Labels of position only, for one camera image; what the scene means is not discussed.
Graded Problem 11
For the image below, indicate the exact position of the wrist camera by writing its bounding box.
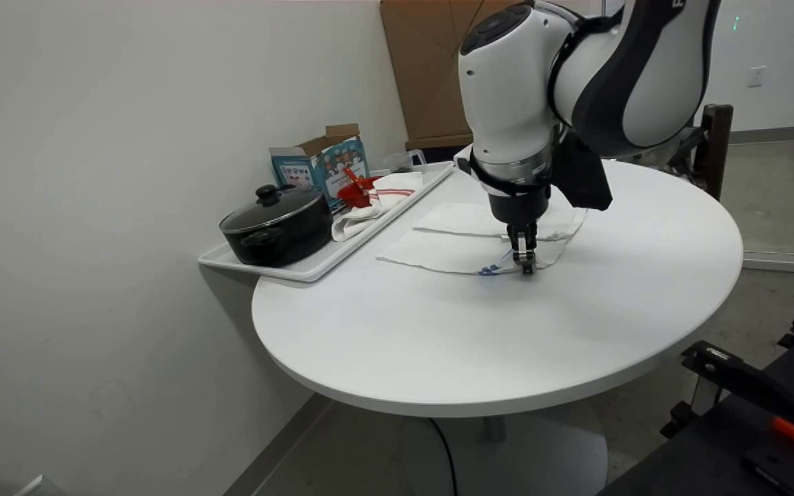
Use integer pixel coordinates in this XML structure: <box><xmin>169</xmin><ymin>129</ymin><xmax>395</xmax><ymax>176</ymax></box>
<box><xmin>551</xmin><ymin>130</ymin><xmax>613</xmax><ymax>211</ymax></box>

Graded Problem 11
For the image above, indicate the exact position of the glass pot lid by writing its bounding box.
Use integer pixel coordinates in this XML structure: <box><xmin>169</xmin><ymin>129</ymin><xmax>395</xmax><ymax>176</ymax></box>
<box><xmin>219</xmin><ymin>185</ymin><xmax>325</xmax><ymax>234</ymax></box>

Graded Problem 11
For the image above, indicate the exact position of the red plastic cup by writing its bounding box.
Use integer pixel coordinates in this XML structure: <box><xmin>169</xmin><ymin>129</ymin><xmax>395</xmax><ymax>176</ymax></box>
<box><xmin>336</xmin><ymin>167</ymin><xmax>383</xmax><ymax>209</ymax></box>

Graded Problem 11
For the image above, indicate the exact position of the white cloth with blue stripes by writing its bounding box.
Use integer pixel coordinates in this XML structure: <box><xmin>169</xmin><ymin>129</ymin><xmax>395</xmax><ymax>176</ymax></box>
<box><xmin>376</xmin><ymin>200</ymin><xmax>588</xmax><ymax>277</ymax></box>

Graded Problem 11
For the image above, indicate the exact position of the black cooking pot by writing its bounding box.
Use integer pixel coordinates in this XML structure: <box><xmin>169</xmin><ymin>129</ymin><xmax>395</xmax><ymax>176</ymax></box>
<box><xmin>219</xmin><ymin>185</ymin><xmax>335</xmax><ymax>269</ymax></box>

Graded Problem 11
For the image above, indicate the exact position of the clear plastic container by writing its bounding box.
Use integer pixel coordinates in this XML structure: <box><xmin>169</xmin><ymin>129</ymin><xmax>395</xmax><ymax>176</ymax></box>
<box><xmin>383</xmin><ymin>149</ymin><xmax>427</xmax><ymax>174</ymax></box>

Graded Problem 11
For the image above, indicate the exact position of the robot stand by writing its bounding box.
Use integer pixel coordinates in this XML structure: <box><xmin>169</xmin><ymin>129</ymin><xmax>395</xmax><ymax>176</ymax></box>
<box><xmin>597</xmin><ymin>258</ymin><xmax>794</xmax><ymax>496</ymax></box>

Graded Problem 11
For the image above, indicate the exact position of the white tray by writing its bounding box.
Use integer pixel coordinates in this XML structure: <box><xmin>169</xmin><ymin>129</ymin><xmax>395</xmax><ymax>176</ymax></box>
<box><xmin>198</xmin><ymin>161</ymin><xmax>457</xmax><ymax>284</ymax></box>

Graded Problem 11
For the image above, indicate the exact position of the printed teal cardboard box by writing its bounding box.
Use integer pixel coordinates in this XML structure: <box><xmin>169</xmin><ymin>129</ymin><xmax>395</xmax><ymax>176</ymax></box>
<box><xmin>269</xmin><ymin>123</ymin><xmax>371</xmax><ymax>209</ymax></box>

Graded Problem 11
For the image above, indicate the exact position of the black cable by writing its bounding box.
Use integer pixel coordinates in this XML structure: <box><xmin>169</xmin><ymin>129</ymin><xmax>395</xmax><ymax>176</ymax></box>
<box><xmin>427</xmin><ymin>417</ymin><xmax>460</xmax><ymax>496</ymax></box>

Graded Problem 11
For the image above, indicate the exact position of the black clamp with orange handle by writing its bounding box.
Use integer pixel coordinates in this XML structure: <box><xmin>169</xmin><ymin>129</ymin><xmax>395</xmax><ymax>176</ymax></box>
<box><xmin>680</xmin><ymin>340</ymin><xmax>794</xmax><ymax>464</ymax></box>

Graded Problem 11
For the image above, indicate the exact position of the white cloth with red stripes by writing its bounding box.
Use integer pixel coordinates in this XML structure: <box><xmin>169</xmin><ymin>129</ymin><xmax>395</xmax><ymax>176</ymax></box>
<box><xmin>331</xmin><ymin>172</ymin><xmax>425</xmax><ymax>242</ymax></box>

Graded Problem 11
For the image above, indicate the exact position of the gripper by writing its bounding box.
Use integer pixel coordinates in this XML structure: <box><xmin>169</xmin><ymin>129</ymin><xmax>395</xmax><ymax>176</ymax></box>
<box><xmin>489</xmin><ymin>180</ymin><xmax>552</xmax><ymax>276</ymax></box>

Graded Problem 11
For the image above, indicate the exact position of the dark wooden chair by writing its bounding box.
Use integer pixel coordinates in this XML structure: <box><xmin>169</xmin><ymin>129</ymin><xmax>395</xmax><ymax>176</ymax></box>
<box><xmin>669</xmin><ymin>103</ymin><xmax>735</xmax><ymax>202</ymax></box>

